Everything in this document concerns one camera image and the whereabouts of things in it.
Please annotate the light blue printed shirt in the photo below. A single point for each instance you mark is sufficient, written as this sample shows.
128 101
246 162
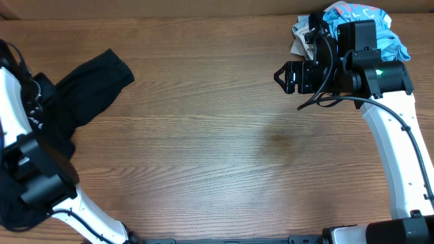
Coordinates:
388 42

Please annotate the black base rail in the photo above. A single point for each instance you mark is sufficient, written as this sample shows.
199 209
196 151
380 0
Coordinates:
292 239

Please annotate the black garment in pile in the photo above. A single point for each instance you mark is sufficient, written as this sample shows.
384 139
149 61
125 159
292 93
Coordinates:
317 24

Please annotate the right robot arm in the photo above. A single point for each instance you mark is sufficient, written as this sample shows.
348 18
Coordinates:
383 92

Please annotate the black t-shirt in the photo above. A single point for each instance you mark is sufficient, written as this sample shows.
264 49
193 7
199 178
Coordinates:
88 91

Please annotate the beige garment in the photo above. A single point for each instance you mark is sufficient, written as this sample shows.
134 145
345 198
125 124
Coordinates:
299 46

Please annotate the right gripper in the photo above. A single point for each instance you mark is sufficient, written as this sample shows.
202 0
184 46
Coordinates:
293 70

